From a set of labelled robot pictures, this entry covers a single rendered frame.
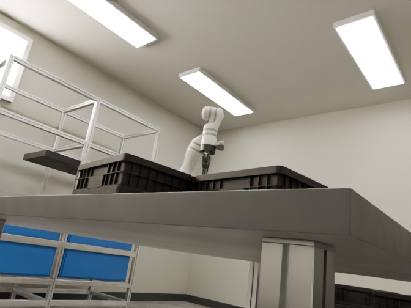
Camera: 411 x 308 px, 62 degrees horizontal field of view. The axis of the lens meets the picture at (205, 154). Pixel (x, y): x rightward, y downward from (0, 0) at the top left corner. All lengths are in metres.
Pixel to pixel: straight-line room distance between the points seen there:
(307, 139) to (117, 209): 4.57
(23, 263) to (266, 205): 2.92
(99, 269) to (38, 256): 0.61
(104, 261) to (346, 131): 3.31
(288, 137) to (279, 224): 4.81
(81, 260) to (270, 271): 3.08
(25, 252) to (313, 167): 3.48
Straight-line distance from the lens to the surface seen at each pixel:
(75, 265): 3.39
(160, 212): 0.43
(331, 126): 4.92
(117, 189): 1.15
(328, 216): 0.31
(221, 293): 5.26
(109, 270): 3.59
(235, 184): 1.17
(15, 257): 3.15
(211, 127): 1.64
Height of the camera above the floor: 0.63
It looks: 17 degrees up
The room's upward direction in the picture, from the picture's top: 8 degrees clockwise
